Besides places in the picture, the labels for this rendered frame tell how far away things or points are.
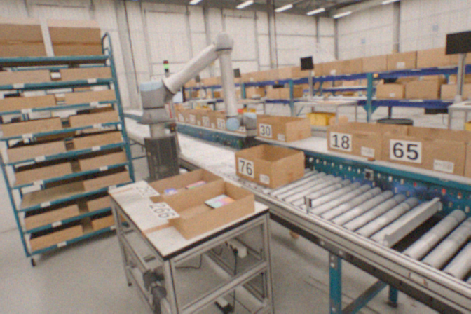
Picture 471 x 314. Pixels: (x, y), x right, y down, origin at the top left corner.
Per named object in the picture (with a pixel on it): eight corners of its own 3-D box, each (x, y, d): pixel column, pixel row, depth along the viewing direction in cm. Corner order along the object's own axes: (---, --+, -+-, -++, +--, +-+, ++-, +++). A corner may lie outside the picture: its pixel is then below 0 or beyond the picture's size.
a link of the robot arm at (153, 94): (138, 108, 184) (134, 81, 180) (148, 106, 200) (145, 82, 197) (160, 106, 182) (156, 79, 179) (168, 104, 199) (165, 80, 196)
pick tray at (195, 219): (164, 218, 141) (161, 200, 139) (226, 195, 162) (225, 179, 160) (186, 241, 118) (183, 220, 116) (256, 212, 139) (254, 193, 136)
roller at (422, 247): (415, 266, 94) (404, 270, 97) (469, 216, 121) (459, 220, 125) (406, 253, 96) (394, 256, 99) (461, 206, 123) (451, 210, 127)
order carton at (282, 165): (235, 174, 197) (233, 152, 193) (265, 165, 214) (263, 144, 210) (273, 189, 166) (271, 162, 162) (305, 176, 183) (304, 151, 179)
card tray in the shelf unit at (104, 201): (89, 212, 253) (87, 202, 251) (85, 202, 278) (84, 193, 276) (133, 199, 275) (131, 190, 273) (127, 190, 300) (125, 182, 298)
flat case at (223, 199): (225, 215, 134) (224, 212, 133) (204, 205, 148) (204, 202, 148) (245, 206, 142) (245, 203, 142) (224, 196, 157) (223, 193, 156)
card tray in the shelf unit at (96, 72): (62, 81, 229) (59, 69, 227) (61, 83, 254) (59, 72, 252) (113, 78, 250) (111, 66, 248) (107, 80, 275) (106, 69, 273)
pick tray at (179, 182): (148, 199, 167) (146, 183, 165) (204, 181, 188) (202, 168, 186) (165, 214, 144) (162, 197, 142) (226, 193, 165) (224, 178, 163)
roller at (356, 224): (338, 235, 120) (338, 225, 119) (397, 200, 148) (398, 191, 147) (347, 240, 116) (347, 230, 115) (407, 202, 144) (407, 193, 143)
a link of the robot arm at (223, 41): (229, 27, 175) (241, 130, 187) (230, 31, 187) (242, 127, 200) (211, 29, 176) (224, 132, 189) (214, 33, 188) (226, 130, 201)
